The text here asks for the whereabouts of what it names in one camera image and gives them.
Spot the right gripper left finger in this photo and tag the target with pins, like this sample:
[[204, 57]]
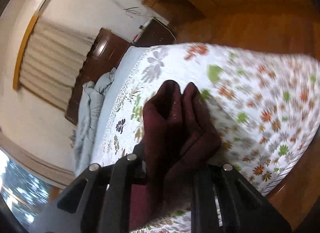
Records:
[[127, 171]]

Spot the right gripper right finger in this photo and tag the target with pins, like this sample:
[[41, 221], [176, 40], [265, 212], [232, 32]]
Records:
[[204, 217]]

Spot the maroon pants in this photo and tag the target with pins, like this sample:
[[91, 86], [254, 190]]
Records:
[[178, 137]]

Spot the grey comforter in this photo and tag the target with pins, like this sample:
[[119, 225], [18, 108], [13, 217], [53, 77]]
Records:
[[91, 102]]

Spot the light blue bed sheet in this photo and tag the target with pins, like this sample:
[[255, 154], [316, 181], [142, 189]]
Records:
[[127, 63]]

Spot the dark wooden headboard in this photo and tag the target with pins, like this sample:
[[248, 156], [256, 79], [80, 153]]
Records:
[[105, 54]]

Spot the floral white bedspread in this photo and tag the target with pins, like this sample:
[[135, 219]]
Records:
[[265, 108]]

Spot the beige pleated curtain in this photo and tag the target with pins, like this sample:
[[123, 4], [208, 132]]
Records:
[[52, 60]]

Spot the dark bedside table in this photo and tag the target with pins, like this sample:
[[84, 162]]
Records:
[[155, 33]]

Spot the wooden wardrobe wall unit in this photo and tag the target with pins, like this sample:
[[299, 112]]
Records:
[[276, 26]]

